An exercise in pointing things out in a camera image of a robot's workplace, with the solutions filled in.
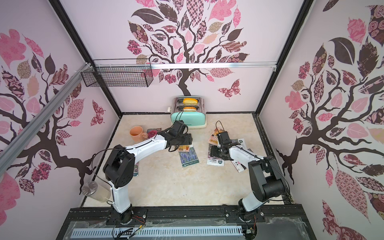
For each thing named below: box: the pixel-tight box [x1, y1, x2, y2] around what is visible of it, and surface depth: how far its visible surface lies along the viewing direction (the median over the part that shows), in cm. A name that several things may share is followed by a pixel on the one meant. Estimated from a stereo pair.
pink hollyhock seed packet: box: [231, 160, 247, 173], surface depth 92 cm
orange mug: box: [129, 126, 148, 142], surface depth 101 cm
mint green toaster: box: [167, 95, 208, 129], surface depth 102 cm
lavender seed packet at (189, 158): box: [178, 146, 200, 168], surface depth 97 cm
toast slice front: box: [183, 106, 197, 112], surface depth 97 cm
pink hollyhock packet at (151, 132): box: [146, 128, 162, 139], surface depth 112 cm
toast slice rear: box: [183, 98, 199, 105], surface depth 100 cm
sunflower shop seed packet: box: [208, 128, 225, 145], surface depth 106 cm
